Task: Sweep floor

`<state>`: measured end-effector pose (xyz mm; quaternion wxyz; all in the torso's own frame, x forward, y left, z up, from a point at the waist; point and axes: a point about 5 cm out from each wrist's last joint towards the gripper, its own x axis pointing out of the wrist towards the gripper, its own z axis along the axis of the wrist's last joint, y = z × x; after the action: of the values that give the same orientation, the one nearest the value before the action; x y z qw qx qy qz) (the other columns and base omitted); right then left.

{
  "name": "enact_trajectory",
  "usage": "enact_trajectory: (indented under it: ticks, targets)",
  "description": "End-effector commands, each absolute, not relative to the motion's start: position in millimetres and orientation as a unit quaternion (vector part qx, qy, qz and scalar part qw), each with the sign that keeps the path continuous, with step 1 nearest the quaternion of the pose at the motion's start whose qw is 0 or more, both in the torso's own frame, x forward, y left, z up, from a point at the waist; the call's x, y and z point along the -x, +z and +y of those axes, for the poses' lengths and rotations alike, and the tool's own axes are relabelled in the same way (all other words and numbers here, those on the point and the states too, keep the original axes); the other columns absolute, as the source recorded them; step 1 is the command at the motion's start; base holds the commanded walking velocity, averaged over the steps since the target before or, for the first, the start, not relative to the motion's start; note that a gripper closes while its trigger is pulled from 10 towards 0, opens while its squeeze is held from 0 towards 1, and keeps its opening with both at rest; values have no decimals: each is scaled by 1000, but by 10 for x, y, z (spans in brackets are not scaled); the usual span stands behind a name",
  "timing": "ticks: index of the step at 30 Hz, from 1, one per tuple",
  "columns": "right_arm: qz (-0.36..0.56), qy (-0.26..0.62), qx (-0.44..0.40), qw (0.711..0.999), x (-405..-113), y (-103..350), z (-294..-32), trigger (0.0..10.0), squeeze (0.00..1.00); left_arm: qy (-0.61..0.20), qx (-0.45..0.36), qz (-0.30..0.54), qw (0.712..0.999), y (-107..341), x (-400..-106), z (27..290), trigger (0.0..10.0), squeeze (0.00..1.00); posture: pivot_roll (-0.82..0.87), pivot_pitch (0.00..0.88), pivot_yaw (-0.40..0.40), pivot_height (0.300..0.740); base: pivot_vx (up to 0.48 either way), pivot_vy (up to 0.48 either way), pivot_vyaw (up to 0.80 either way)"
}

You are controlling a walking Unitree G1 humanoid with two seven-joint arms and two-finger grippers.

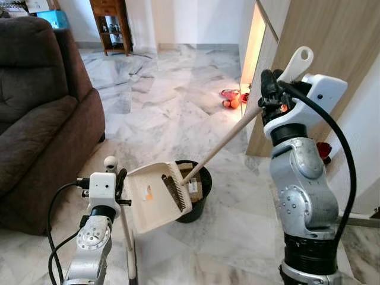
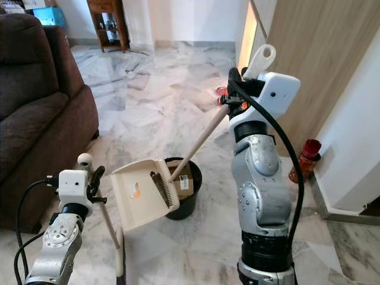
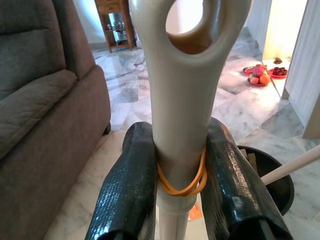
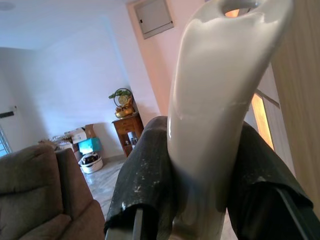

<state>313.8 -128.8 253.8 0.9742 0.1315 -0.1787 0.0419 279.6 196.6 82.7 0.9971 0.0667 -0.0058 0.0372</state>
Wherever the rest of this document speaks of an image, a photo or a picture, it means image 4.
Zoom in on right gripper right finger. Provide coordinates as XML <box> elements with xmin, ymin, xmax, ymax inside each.
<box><xmin>225</xmin><ymin>119</ymin><xmax>320</xmax><ymax>240</ymax></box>

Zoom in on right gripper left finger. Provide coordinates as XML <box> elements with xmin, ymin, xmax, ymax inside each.
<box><xmin>103</xmin><ymin>116</ymin><xmax>181</xmax><ymax>240</ymax></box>

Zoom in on wooden side cabinet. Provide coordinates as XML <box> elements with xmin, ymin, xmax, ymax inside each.
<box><xmin>111</xmin><ymin>112</ymin><xmax>145</xmax><ymax>159</ymax></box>

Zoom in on white laundry basket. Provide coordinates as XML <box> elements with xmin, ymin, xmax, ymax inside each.
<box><xmin>79</xmin><ymin>151</ymin><xmax>104</xmax><ymax>174</ymax></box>

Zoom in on teal box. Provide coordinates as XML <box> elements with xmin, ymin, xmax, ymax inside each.
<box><xmin>77</xmin><ymin>137</ymin><xmax>102</xmax><ymax>156</ymax></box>

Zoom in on open brown cardboard box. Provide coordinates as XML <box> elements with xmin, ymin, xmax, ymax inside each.
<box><xmin>63</xmin><ymin>123</ymin><xmax>97</xmax><ymax>151</ymax></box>

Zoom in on gold ornament with plant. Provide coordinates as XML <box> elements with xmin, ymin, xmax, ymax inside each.
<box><xmin>108</xmin><ymin>87</ymin><xmax>136</xmax><ymax>119</ymax></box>

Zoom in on brown fabric armchair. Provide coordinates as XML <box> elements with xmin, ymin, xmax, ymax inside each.
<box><xmin>0</xmin><ymin>143</ymin><xmax>106</xmax><ymax>240</ymax></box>

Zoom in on light wooden door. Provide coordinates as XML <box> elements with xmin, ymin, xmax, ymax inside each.
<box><xmin>270</xmin><ymin>0</ymin><xmax>320</xmax><ymax>219</ymax></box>

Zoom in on grey electrical panel door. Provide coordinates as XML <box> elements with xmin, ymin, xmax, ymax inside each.
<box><xmin>132</xmin><ymin>0</ymin><xmax>175</xmax><ymax>40</ymax></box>

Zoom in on black wall bracket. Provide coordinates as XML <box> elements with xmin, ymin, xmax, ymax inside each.
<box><xmin>0</xmin><ymin>105</ymin><xmax>18</xmax><ymax>119</ymax></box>

